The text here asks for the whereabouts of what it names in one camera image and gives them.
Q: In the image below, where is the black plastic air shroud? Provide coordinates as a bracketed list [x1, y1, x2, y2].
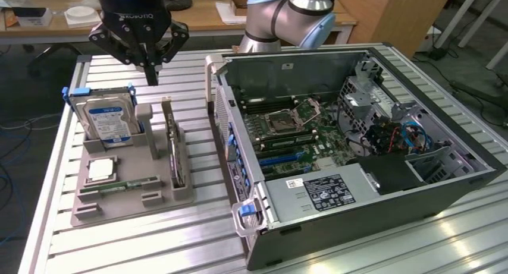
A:
[345, 155, 429, 196]

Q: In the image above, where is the green motherboard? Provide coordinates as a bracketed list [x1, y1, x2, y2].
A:
[238, 97, 358, 179]

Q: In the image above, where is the red wire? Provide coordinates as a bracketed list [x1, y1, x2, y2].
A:
[386, 127, 401, 150]

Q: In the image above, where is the black graphics card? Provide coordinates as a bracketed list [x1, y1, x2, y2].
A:
[160, 97, 187, 189]

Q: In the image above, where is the green RAM stick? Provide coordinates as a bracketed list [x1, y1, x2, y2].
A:
[79, 180, 159, 195]

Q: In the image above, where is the silver CPU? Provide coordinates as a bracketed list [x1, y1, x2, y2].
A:
[87, 160, 116, 179]

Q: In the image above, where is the blue wire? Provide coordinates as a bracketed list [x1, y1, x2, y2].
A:
[400, 124, 433, 153]

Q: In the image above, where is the open black PC case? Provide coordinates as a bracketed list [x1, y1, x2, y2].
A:
[205, 46, 508, 272]

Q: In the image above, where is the CPU socket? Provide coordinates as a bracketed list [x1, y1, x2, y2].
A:
[265, 109, 304, 135]

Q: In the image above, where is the grey power supply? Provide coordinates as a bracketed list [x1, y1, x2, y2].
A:
[263, 163, 382, 224]

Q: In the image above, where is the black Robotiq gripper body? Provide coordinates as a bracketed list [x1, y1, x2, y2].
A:
[95, 0, 174, 49]

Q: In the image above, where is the metal socket cover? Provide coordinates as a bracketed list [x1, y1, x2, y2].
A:
[291, 98, 325, 123]

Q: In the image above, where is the wooden desk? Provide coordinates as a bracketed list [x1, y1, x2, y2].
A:
[0, 0, 358, 53]

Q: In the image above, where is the wooden cabinet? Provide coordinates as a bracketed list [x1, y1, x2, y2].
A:
[336, 0, 456, 58]

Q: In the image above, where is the white paper stack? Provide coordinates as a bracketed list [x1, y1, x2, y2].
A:
[215, 1, 249, 25]

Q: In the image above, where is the metal disk bay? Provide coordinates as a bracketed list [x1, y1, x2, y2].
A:
[340, 58, 397, 132]

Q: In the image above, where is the black RAM stick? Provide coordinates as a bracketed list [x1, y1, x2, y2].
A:
[257, 131, 318, 150]

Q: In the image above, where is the white box with black lid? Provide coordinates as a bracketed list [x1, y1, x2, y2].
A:
[11, 7, 55, 27]

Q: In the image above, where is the white table frame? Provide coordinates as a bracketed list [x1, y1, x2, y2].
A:
[435, 0, 508, 70]

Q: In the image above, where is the blue expansion slot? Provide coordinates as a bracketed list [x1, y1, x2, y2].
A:
[257, 153, 302, 168]

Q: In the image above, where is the hard disk with blue caddy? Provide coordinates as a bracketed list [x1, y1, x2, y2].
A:
[62, 85, 140, 146]

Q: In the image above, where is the white round holder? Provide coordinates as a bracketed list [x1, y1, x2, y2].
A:
[63, 5, 103, 28]

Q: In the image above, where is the grey parts rack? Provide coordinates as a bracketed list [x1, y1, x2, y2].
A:
[70, 103, 198, 227]

